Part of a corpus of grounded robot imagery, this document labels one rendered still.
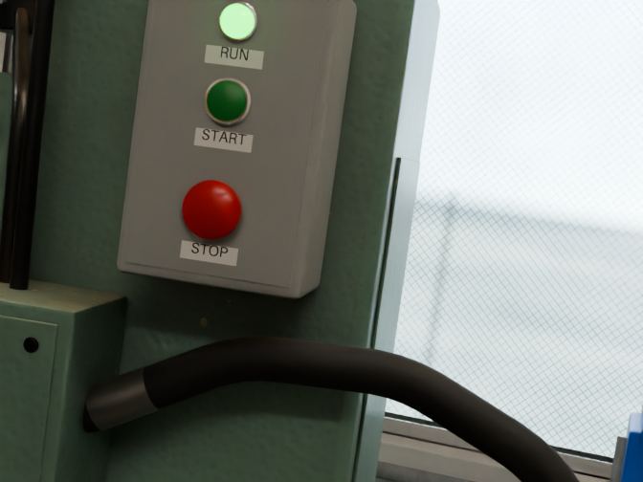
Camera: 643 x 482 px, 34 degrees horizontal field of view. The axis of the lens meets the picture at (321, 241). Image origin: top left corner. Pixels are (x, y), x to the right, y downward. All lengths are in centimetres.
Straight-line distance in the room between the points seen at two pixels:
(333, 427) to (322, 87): 19
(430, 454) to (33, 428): 157
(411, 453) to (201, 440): 148
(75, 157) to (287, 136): 15
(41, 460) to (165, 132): 18
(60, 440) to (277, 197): 17
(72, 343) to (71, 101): 15
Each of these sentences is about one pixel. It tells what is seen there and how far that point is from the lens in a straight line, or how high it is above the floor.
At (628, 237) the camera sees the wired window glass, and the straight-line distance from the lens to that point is 206.
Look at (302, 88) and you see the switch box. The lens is 53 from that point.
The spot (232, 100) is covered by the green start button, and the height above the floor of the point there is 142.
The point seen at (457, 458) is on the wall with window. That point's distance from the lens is 207.
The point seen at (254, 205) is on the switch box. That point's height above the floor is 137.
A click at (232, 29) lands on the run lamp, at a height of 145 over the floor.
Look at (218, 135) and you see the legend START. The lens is 53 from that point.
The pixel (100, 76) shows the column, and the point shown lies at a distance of 62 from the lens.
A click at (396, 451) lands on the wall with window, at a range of 209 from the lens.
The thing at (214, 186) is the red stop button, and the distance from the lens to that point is 52.
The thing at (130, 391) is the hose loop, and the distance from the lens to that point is 57.
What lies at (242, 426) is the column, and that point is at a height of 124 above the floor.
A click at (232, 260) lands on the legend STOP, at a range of 53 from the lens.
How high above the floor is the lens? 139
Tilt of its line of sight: 4 degrees down
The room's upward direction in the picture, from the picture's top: 8 degrees clockwise
